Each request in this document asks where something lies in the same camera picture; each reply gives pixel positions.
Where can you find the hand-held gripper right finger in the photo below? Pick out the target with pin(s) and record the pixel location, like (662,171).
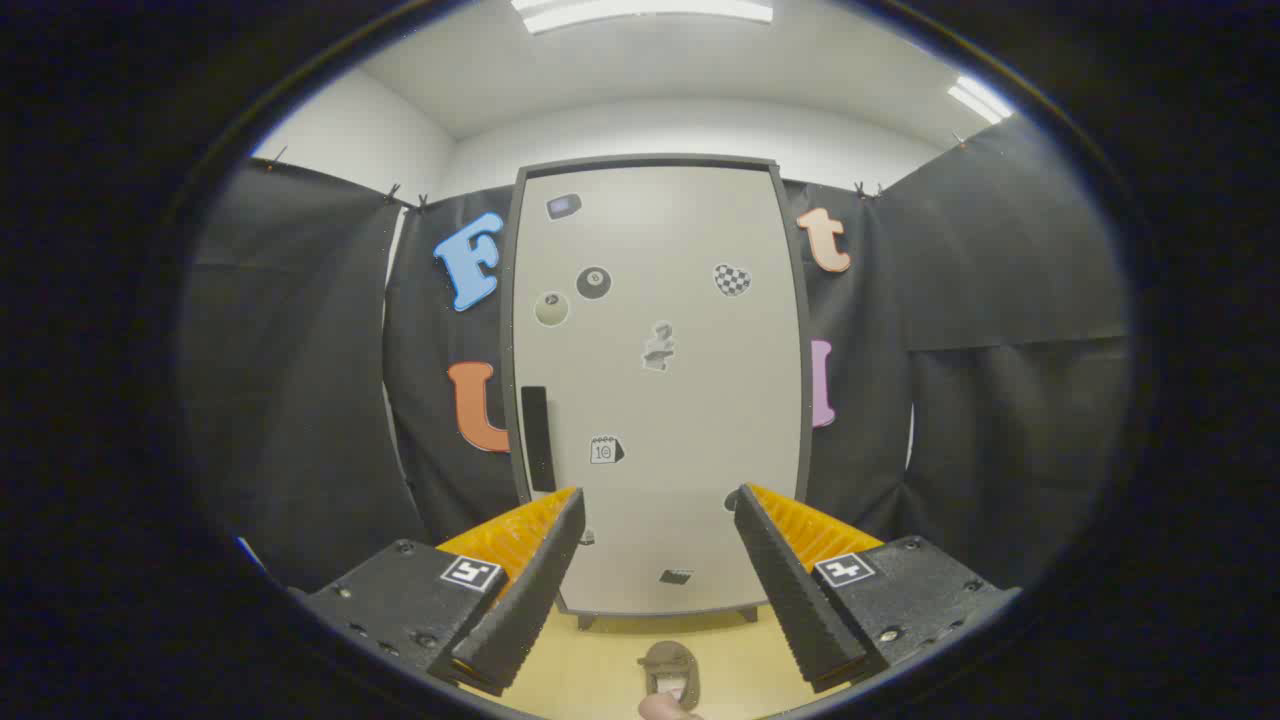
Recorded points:
(790,600)

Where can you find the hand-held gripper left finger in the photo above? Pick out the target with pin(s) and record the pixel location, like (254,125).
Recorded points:
(530,600)

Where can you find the brown fuzzy shoe with bow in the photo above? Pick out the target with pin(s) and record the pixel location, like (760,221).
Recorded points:
(668,660)

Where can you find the light grey shoe cabinet door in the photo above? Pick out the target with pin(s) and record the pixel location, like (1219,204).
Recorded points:
(680,400)

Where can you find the grey shoe cabinet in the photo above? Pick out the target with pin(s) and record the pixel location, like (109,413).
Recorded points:
(650,160)

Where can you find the black backdrop cloth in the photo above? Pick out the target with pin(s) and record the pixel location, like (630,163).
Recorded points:
(300,400)

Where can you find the small ceiling light panel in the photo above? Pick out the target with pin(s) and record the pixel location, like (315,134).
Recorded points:
(980,100)

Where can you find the long ceiling light panel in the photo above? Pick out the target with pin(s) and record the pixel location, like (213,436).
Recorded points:
(640,10)

